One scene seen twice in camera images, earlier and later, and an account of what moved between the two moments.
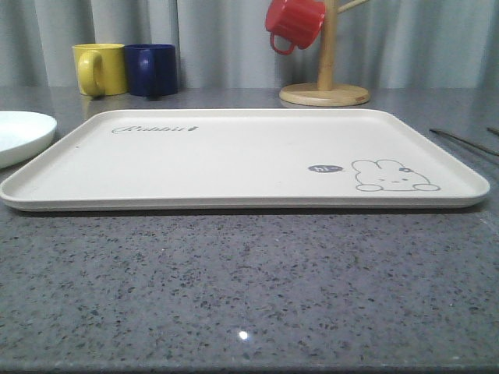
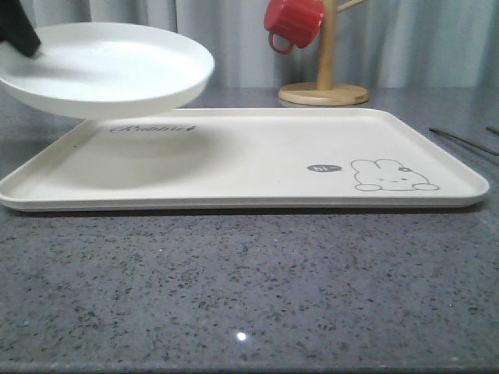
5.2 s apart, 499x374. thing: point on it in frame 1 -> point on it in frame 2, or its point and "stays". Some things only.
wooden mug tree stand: (325, 93) stays
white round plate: (23, 136) -> (104, 70)
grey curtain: (226, 44) stays
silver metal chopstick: (455, 139) stays
